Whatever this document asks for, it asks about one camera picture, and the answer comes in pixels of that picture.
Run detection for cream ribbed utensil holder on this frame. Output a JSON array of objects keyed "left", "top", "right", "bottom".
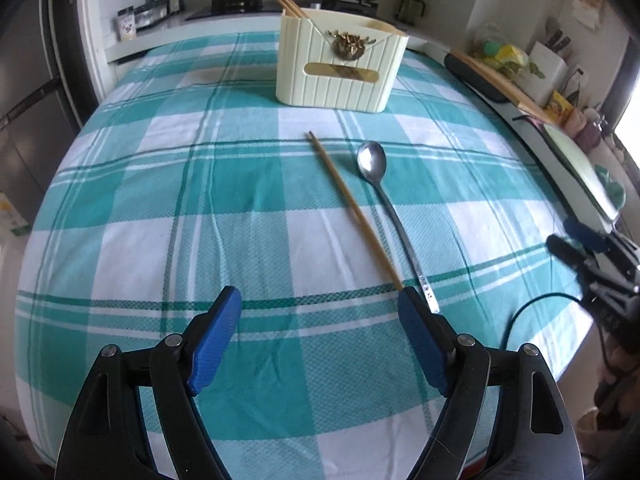
[{"left": 275, "top": 7, "right": 410, "bottom": 114}]

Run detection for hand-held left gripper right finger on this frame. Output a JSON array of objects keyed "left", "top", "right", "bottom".
[{"left": 397, "top": 287, "right": 586, "bottom": 480}]

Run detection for black gas stove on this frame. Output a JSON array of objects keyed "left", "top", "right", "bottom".
[{"left": 186, "top": 0, "right": 382, "bottom": 23}]

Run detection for yellow packet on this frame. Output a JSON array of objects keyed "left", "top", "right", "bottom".
[{"left": 544, "top": 90, "right": 574, "bottom": 125}]

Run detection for teal checked tablecloth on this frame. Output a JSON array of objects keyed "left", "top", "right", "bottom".
[{"left": 15, "top": 30, "right": 600, "bottom": 472}]

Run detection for pale green cutting board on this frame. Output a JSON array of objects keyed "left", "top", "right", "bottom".
[{"left": 541, "top": 123, "right": 622, "bottom": 222}]

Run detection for wooden cutting board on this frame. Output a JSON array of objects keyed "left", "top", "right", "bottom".
[{"left": 449, "top": 49, "right": 560, "bottom": 127}]

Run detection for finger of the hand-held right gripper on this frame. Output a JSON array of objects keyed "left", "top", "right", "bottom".
[
  {"left": 565, "top": 219, "right": 607, "bottom": 252},
  {"left": 546, "top": 233, "right": 599, "bottom": 274}
]

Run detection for wall hanging decoration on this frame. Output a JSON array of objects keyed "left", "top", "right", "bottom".
[{"left": 569, "top": 0, "right": 609, "bottom": 30}]

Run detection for metal spoon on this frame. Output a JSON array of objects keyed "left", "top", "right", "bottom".
[{"left": 356, "top": 140, "right": 441, "bottom": 314}]

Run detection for purple jar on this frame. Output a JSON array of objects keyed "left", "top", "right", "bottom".
[{"left": 574, "top": 109, "right": 602, "bottom": 152}]

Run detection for black cable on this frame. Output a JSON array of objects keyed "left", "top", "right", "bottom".
[{"left": 501, "top": 294, "right": 588, "bottom": 353}]

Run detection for glass jar with black frame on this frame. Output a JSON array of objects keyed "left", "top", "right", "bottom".
[{"left": 397, "top": 0, "right": 427, "bottom": 27}]

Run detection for white knife block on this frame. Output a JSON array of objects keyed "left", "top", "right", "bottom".
[{"left": 526, "top": 40, "right": 569, "bottom": 107}]

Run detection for green and yellow bag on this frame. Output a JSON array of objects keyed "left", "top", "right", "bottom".
[{"left": 469, "top": 24, "right": 547, "bottom": 80}]

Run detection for grey refrigerator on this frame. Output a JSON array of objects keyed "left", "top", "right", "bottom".
[{"left": 0, "top": 0, "right": 97, "bottom": 243}]

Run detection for black-handled knives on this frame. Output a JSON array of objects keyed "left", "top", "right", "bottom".
[{"left": 546, "top": 29, "right": 572, "bottom": 55}]

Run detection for teal cloth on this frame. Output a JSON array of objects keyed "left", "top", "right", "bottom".
[{"left": 594, "top": 164, "right": 628, "bottom": 212}]

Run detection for rack of spice jars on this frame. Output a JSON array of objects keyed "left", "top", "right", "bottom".
[{"left": 116, "top": 4, "right": 155, "bottom": 42}]

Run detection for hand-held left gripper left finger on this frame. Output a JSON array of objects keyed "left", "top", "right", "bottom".
[{"left": 54, "top": 286, "right": 243, "bottom": 480}]

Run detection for black rolled mat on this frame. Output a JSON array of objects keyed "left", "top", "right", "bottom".
[{"left": 443, "top": 52, "right": 512, "bottom": 105}]

